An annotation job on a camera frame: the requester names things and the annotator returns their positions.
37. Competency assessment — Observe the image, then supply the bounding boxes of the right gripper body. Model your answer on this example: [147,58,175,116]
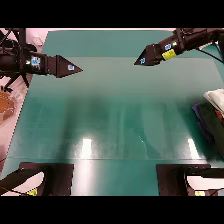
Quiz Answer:
[151,33,184,66]

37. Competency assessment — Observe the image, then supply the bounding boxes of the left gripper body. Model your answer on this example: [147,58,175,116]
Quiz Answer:
[23,53,58,78]

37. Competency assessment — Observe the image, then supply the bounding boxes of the white T-shirt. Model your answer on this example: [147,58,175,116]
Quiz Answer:
[203,88,224,114]

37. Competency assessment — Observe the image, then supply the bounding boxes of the blue garment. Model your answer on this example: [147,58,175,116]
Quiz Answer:
[191,103,218,145]

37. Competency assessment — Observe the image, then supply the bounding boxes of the red garment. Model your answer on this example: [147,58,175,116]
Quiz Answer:
[215,109,224,125]

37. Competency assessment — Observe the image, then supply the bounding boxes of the dark green garment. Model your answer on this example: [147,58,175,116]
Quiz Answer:
[199,102,224,149]

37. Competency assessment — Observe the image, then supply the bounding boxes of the black cable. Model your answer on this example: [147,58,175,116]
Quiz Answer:
[197,48,224,65]

